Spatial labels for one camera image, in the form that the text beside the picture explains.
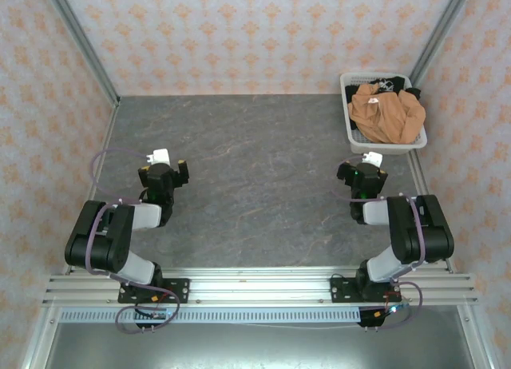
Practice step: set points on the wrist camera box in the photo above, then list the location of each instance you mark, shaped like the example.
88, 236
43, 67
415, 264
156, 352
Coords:
373, 158
159, 156

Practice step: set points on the orange t-shirt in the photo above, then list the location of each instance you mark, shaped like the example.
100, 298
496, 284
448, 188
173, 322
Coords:
379, 117

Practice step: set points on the white plastic basket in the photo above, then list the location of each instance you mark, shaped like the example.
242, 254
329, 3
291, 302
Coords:
415, 143

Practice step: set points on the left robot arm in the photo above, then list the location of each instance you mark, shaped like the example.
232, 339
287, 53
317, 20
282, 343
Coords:
100, 241

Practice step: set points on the grey sheet metal panel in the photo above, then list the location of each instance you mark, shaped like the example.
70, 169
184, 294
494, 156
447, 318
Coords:
255, 347

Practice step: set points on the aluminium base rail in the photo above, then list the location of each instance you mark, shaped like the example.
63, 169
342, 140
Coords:
259, 287

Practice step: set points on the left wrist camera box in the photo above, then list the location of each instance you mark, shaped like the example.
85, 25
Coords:
159, 156

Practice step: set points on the black t-shirt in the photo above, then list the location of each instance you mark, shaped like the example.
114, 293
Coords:
389, 82

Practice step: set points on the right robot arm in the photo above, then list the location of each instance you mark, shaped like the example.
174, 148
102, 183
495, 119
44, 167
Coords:
419, 233

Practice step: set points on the aluminium frame post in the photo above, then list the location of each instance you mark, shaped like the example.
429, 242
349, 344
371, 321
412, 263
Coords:
439, 33
84, 45

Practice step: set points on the small electronics board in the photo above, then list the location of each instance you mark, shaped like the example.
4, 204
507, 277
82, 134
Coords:
157, 315
393, 310

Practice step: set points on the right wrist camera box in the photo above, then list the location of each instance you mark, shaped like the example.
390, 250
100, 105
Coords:
373, 158

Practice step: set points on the aluminium table side rail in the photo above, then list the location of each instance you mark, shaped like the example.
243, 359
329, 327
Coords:
108, 125
417, 173

